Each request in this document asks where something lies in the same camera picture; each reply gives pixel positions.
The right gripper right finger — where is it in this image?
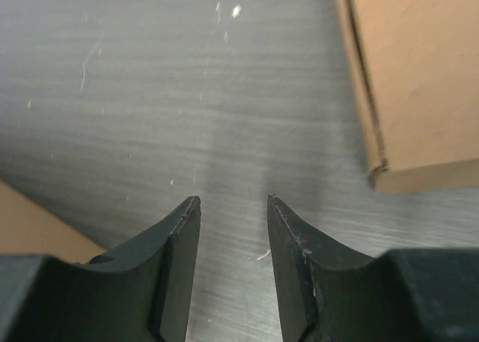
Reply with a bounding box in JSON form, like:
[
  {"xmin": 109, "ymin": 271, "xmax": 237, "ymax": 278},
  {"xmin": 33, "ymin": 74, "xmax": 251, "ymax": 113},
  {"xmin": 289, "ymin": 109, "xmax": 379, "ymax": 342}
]
[{"xmin": 267, "ymin": 196, "xmax": 478, "ymax": 341}]

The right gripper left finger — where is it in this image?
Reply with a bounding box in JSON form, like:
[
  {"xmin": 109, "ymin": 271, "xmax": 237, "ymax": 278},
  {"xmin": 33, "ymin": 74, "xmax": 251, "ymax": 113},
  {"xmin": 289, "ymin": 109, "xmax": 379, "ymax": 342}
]
[{"xmin": 1, "ymin": 196, "xmax": 201, "ymax": 341}]

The cardboard box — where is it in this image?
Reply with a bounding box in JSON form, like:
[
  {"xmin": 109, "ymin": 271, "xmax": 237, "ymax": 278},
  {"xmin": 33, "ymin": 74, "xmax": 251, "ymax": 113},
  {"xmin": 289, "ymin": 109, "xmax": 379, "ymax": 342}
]
[
  {"xmin": 0, "ymin": 182, "xmax": 105, "ymax": 263},
  {"xmin": 336, "ymin": 0, "xmax": 478, "ymax": 192}
]

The folded closed cardboard box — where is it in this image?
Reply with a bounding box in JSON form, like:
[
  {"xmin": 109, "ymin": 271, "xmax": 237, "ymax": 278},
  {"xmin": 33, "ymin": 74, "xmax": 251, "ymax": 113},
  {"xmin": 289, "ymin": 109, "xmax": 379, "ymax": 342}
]
[{"xmin": 336, "ymin": 0, "xmax": 478, "ymax": 192}]

